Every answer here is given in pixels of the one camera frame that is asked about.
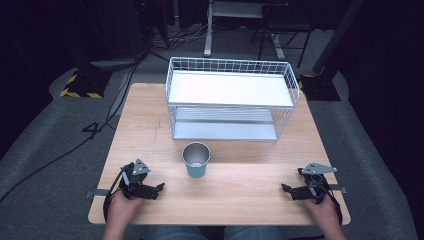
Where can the white desk frame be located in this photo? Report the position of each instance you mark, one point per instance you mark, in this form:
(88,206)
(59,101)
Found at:
(208,30)

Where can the dark slanted pole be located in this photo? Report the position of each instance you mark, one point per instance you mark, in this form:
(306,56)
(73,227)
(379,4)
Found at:
(336,36)

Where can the person's right hand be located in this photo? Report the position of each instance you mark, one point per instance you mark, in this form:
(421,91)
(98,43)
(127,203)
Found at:
(322,213)

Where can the person's legs in jeans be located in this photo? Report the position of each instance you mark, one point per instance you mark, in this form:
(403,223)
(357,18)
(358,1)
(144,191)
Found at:
(213,233)

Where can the person's left hand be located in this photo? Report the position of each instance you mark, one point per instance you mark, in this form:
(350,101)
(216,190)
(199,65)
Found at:
(120,208)

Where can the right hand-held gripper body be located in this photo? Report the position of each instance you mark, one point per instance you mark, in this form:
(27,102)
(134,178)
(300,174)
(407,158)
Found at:
(316,181)

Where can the black yellow-striped stand base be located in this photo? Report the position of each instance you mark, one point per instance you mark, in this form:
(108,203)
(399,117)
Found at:
(87,83)
(320,88)

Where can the blue metal cup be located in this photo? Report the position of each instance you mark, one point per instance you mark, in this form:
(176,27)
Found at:
(196,171)

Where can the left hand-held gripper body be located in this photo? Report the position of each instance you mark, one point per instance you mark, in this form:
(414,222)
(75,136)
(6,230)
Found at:
(132,176)

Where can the grey table bracket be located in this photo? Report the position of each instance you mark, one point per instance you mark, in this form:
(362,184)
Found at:
(338,188)
(98,193)

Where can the black chair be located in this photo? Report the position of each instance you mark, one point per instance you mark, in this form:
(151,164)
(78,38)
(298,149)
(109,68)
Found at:
(283,23)

